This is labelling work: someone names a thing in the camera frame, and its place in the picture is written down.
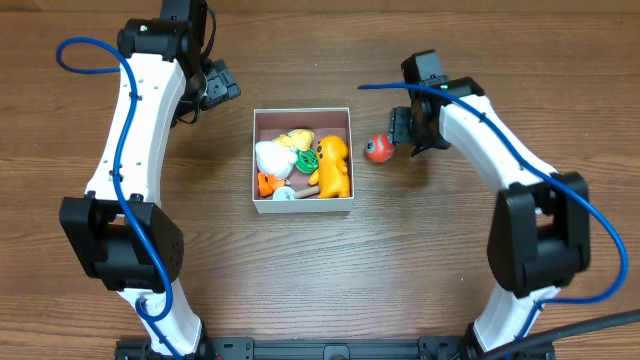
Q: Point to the orange dinosaur figure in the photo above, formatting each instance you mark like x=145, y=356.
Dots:
x=332, y=174

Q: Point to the white plush duck toy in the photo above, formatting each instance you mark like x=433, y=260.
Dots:
x=275, y=159

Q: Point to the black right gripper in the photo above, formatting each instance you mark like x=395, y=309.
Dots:
x=400, y=126

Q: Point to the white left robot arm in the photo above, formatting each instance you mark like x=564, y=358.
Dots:
x=117, y=229

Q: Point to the white box with pink interior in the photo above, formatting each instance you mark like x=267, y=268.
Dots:
x=270, y=123

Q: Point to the green plastic spinning top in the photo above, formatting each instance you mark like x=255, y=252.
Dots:
x=307, y=161

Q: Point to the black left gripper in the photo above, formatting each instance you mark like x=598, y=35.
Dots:
x=220, y=85

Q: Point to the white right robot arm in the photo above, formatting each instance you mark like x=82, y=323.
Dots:
x=539, y=238

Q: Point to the red ball with eye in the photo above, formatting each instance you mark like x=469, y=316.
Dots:
x=379, y=148

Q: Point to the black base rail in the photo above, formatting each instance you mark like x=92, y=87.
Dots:
x=426, y=347

